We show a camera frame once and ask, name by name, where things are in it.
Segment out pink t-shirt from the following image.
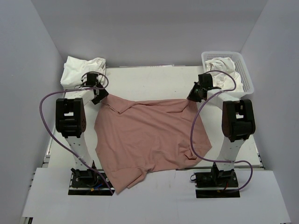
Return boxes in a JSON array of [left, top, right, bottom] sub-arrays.
[[94, 95, 212, 193]]

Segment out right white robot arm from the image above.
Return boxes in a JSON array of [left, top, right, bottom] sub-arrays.
[[187, 71, 256, 186]]

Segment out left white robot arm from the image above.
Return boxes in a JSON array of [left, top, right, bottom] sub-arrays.
[[56, 71, 108, 170]]

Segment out folded white t-shirt stack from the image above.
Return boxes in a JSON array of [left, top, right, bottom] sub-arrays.
[[60, 56, 106, 90]]

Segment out crumpled white t-shirts in basket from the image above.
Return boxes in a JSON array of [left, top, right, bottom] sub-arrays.
[[204, 57, 244, 93]]

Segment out white plastic basket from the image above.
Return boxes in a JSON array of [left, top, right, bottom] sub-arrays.
[[201, 51, 254, 98]]

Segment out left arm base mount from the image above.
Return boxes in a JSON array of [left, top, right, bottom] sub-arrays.
[[68, 168, 115, 196]]

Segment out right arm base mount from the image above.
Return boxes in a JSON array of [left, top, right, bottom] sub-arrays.
[[190, 165, 240, 199]]

